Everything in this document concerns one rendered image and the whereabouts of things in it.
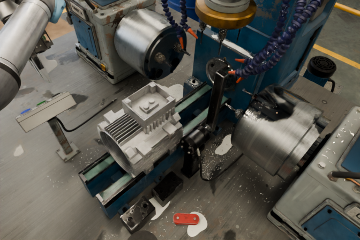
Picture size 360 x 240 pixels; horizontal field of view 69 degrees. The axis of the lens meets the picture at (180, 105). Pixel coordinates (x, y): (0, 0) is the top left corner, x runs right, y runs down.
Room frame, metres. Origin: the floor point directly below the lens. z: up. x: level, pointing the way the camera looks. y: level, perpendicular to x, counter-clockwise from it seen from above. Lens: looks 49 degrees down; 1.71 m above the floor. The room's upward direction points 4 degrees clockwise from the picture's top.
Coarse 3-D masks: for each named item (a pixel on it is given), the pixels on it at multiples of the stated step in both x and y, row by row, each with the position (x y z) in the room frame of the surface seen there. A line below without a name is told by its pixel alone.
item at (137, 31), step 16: (128, 16) 0.94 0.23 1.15; (144, 16) 0.92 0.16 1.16; (160, 16) 0.94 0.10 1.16; (128, 32) 0.86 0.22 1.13; (144, 32) 0.83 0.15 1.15; (160, 32) 0.83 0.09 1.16; (128, 48) 0.82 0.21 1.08; (144, 48) 0.78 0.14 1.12; (160, 48) 0.82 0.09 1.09; (176, 48) 0.86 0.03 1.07; (144, 64) 0.76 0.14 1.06; (160, 64) 0.82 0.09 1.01; (176, 64) 0.88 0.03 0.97
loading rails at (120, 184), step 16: (192, 96) 0.74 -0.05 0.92; (208, 96) 0.79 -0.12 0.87; (224, 96) 0.75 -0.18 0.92; (192, 112) 0.71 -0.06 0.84; (224, 112) 0.71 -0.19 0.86; (192, 128) 0.57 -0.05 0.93; (176, 144) 0.50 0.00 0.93; (96, 160) 0.41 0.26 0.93; (112, 160) 0.42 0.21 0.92; (160, 160) 0.44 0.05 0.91; (176, 160) 0.50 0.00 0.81; (80, 176) 0.35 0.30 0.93; (96, 176) 0.37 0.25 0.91; (112, 176) 0.40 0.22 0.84; (128, 176) 0.37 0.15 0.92; (144, 176) 0.38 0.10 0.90; (160, 176) 0.42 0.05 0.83; (96, 192) 0.35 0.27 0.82; (112, 192) 0.31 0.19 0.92; (128, 192) 0.33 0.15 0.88; (112, 208) 0.29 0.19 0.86; (128, 208) 0.30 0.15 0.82
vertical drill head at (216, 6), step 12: (204, 0) 0.73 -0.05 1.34; (216, 0) 0.70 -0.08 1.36; (228, 0) 0.69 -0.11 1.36; (240, 0) 0.70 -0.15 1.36; (252, 0) 0.76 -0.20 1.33; (204, 12) 0.67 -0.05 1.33; (216, 12) 0.67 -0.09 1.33; (228, 12) 0.67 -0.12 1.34; (240, 12) 0.68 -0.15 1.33; (252, 12) 0.69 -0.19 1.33; (204, 24) 0.71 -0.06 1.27; (216, 24) 0.65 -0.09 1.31; (228, 24) 0.64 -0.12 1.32; (240, 24) 0.65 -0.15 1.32
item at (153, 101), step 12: (156, 84) 0.57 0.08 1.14; (132, 96) 0.52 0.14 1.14; (144, 96) 0.54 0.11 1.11; (156, 96) 0.55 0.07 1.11; (168, 96) 0.53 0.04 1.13; (132, 108) 0.49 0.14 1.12; (144, 108) 0.48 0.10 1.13; (156, 108) 0.50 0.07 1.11; (168, 108) 0.49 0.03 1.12; (144, 120) 0.43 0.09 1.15; (156, 120) 0.46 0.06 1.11; (144, 132) 0.43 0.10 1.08
